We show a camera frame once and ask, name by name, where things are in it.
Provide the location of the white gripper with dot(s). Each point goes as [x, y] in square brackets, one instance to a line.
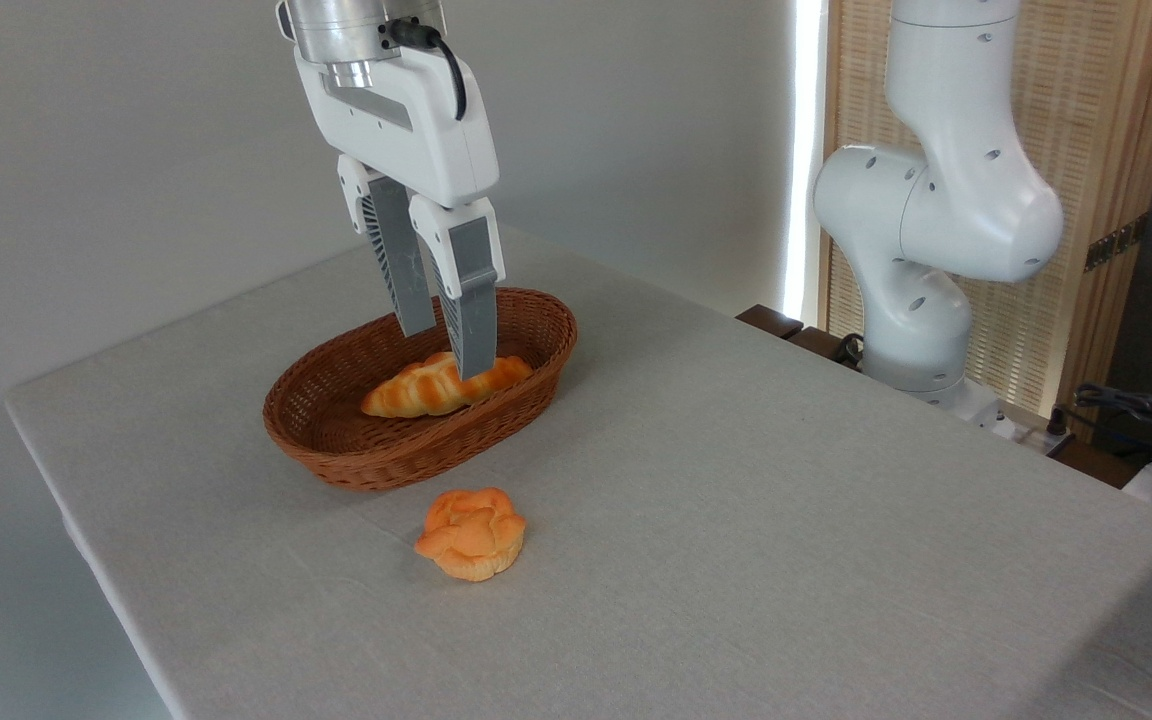
[416, 130]

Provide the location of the round knotted bread roll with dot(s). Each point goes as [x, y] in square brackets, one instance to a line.
[471, 535]

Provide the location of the long braided bread loaf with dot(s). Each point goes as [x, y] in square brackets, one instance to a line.
[426, 392]

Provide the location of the brown wicker oval basket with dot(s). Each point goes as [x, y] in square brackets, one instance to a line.
[406, 455]

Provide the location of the light grey tablecloth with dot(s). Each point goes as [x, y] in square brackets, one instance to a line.
[736, 520]

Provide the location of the white power strip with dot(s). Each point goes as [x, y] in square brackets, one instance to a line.
[1031, 435]

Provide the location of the dark metal screen hinge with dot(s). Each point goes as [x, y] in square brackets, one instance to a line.
[1116, 243]

